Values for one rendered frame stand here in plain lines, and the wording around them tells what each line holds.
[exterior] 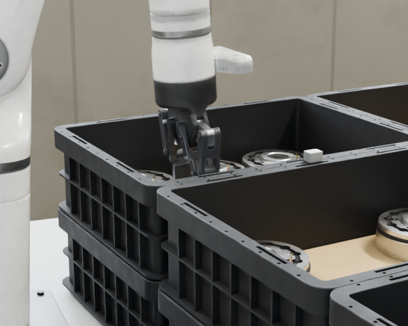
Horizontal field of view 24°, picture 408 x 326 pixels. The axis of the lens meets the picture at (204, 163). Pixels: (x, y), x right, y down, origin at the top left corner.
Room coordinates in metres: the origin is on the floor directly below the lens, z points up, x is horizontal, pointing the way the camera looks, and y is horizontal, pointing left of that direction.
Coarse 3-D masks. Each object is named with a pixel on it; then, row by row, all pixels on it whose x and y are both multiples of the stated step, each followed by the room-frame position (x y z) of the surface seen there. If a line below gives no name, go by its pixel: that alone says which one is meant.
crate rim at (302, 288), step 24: (288, 168) 1.01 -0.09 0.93; (312, 168) 1.02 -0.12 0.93; (168, 192) 0.92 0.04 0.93; (168, 216) 0.90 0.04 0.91; (192, 216) 0.86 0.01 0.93; (216, 240) 0.81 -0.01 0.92; (240, 240) 0.79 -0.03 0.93; (240, 264) 0.78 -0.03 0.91; (264, 264) 0.74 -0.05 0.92; (288, 264) 0.73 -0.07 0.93; (288, 288) 0.71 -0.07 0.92; (312, 288) 0.69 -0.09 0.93; (312, 312) 0.69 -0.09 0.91
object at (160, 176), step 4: (144, 172) 1.22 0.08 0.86; (148, 172) 1.22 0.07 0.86; (152, 172) 1.22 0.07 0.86; (156, 172) 1.22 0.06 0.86; (160, 172) 1.22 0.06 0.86; (156, 176) 1.20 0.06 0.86; (160, 176) 1.21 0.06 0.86; (164, 176) 1.20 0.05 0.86; (168, 176) 1.20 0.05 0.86; (156, 180) 1.18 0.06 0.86; (160, 180) 1.18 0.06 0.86; (164, 180) 1.19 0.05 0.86
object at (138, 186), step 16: (208, 112) 1.30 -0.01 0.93; (336, 112) 1.29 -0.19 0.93; (352, 112) 1.28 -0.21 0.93; (64, 128) 1.19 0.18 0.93; (80, 128) 1.20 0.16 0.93; (384, 128) 1.20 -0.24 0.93; (400, 128) 1.19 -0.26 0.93; (64, 144) 1.15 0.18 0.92; (80, 144) 1.11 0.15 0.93; (400, 144) 1.11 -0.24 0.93; (80, 160) 1.11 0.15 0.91; (96, 160) 1.06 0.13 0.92; (112, 160) 1.04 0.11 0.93; (112, 176) 1.02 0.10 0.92; (128, 176) 0.98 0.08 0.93; (144, 176) 0.98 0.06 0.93; (208, 176) 0.98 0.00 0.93; (128, 192) 0.98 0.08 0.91; (144, 192) 0.95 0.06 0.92
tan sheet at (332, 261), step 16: (352, 240) 1.04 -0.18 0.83; (368, 240) 1.04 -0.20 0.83; (320, 256) 0.99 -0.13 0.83; (336, 256) 0.99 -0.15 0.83; (352, 256) 0.99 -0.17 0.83; (368, 256) 0.99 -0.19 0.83; (384, 256) 0.99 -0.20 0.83; (320, 272) 0.95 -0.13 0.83; (336, 272) 0.95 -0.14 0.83; (352, 272) 0.95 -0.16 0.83
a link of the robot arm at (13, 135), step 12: (24, 84) 0.95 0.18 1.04; (12, 96) 0.95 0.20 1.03; (24, 96) 0.95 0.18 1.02; (0, 108) 0.94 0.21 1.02; (12, 108) 0.94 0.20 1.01; (24, 108) 0.95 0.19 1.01; (0, 120) 0.93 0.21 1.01; (12, 120) 0.93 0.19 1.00; (24, 120) 0.94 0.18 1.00; (0, 132) 0.91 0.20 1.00; (12, 132) 0.91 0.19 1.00; (24, 132) 0.92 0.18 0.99; (0, 144) 0.89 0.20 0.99; (12, 144) 0.89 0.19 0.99; (24, 144) 0.91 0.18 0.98; (0, 156) 0.88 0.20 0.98; (12, 156) 0.89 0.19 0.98; (24, 156) 0.90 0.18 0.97; (0, 168) 0.88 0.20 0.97; (12, 168) 0.89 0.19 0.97
